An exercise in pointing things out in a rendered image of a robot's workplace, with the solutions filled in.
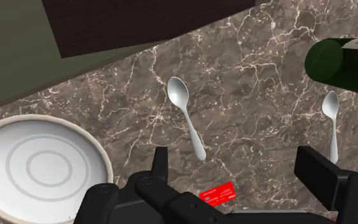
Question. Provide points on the silver spoon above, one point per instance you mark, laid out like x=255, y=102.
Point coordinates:
x=181, y=105
x=331, y=111

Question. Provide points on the white round plate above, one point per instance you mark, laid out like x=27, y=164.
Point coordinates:
x=42, y=167

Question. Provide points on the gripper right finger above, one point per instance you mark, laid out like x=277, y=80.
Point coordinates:
x=330, y=180

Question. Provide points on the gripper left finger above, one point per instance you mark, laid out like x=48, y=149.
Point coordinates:
x=154, y=192

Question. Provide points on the dark green bottle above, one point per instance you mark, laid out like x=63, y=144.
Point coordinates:
x=340, y=66

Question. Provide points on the red card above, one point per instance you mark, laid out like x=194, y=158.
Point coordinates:
x=217, y=194

